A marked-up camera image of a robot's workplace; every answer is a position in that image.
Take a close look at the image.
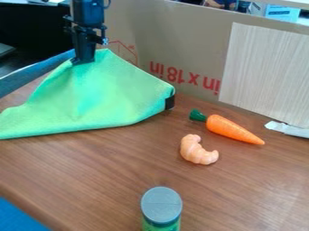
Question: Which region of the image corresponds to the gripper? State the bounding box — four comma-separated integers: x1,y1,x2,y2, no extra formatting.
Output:
62,0,111,65

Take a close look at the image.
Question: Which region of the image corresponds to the green cloth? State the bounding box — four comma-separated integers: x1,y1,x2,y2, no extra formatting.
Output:
0,48,178,141

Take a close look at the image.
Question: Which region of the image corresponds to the cardboard box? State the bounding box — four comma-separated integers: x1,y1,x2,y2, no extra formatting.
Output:
95,0,309,105

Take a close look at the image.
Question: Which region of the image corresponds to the orange toy croissant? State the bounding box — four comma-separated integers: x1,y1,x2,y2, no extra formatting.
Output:
178,134,221,166

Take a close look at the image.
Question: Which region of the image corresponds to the orange toy carrot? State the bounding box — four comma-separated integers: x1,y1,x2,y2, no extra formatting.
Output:
188,108,267,146

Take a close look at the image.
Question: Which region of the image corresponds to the green can with grey lid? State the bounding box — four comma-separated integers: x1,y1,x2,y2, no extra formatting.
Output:
138,186,184,231

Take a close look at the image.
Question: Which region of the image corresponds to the light wooden board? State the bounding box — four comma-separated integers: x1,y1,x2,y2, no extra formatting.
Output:
217,22,309,130

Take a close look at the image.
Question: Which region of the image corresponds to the white tape piece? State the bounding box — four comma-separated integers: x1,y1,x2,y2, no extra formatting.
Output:
263,120,309,139

